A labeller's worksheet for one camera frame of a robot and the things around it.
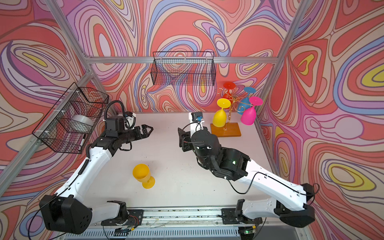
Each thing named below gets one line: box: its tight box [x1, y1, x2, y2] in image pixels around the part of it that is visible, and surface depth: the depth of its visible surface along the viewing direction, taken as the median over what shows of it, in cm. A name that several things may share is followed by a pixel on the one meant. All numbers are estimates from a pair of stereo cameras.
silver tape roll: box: [68, 114, 94, 134], surface depth 74 cm
